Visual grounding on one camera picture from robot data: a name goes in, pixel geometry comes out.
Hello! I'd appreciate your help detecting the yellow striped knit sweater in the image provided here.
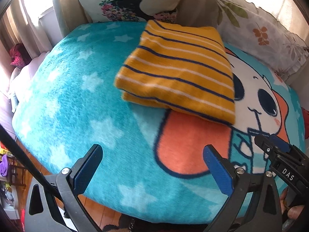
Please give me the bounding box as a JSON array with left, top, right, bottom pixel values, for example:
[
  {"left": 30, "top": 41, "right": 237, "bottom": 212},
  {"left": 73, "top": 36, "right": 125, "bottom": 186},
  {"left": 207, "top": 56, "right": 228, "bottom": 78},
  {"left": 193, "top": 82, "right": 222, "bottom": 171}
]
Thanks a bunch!
[{"left": 115, "top": 20, "right": 236, "bottom": 125}]

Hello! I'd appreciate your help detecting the black cable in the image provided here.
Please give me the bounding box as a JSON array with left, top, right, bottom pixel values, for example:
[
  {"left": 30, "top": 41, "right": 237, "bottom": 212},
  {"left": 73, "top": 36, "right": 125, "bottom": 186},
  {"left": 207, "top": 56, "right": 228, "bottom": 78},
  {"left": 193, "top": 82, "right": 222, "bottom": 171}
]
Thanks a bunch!
[{"left": 0, "top": 124, "right": 64, "bottom": 202}]

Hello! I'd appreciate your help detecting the person's right hand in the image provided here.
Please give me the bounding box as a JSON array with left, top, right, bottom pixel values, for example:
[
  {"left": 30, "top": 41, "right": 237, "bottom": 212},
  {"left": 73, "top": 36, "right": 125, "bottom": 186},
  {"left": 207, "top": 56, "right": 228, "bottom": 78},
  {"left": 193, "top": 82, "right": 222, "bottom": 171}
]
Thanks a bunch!
[{"left": 280, "top": 187, "right": 304, "bottom": 220}]

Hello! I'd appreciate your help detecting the white leaf print pillow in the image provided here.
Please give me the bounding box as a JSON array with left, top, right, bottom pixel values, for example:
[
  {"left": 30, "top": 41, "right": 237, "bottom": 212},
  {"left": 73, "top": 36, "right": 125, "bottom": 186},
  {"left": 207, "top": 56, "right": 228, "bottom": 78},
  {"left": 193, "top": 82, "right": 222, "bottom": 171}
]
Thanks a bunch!
[{"left": 216, "top": 0, "right": 308, "bottom": 81}]

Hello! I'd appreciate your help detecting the white eyelash face cushion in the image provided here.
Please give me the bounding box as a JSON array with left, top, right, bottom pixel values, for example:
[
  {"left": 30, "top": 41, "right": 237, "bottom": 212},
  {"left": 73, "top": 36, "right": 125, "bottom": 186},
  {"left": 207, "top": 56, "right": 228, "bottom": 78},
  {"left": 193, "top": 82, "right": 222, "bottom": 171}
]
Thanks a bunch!
[{"left": 69, "top": 0, "right": 190, "bottom": 24}]

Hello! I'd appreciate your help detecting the turquoise cartoon fleece blanket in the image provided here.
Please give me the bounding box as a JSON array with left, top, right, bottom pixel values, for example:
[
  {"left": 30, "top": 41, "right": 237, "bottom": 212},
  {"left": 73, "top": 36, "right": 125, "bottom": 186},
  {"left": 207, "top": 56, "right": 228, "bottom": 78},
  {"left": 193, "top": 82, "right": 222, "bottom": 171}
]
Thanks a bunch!
[{"left": 13, "top": 22, "right": 305, "bottom": 224}]

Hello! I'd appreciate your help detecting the beige curtain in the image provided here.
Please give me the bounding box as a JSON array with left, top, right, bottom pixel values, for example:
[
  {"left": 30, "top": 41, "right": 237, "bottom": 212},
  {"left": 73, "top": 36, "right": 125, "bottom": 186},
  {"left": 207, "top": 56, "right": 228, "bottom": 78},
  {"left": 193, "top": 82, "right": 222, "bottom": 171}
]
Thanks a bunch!
[{"left": 1, "top": 0, "right": 92, "bottom": 62}]

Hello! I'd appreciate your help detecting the pink fabric item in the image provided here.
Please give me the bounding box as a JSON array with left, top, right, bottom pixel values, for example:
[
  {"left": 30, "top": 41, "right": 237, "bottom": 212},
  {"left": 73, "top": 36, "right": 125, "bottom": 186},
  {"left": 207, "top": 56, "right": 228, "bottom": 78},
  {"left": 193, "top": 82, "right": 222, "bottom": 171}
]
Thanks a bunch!
[{"left": 9, "top": 43, "right": 32, "bottom": 69}]

